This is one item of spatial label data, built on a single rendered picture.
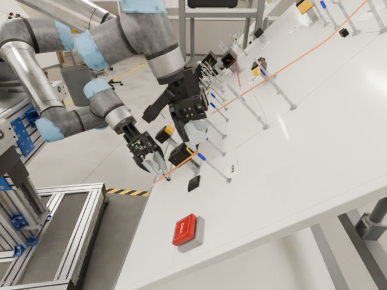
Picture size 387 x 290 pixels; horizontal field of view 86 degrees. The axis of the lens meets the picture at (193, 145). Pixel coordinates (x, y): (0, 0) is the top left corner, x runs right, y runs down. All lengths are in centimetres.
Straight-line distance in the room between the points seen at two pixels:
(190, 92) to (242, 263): 54
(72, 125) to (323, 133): 65
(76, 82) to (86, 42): 359
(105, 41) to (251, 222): 42
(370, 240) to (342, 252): 130
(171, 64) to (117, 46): 11
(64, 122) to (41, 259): 110
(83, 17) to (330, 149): 58
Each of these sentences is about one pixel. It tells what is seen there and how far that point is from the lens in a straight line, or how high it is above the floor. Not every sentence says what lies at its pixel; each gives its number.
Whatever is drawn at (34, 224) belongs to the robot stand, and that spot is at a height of 38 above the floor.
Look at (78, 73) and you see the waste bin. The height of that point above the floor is 57.
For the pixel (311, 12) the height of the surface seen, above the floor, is 145.
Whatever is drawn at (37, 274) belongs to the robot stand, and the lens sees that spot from 163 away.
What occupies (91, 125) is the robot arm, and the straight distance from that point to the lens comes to 75.
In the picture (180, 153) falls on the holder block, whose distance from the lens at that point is 57.
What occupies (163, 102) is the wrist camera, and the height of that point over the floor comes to 128.
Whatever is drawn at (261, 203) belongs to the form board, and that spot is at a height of 118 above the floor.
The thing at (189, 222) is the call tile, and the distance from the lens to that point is 43.
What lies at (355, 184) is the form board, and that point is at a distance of 33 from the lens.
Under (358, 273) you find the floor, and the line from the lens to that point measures 194.
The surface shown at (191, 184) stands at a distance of 57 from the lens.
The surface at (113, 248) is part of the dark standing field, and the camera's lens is 178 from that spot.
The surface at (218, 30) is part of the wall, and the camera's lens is 806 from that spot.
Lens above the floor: 146
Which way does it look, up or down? 33 degrees down
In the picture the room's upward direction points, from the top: straight up
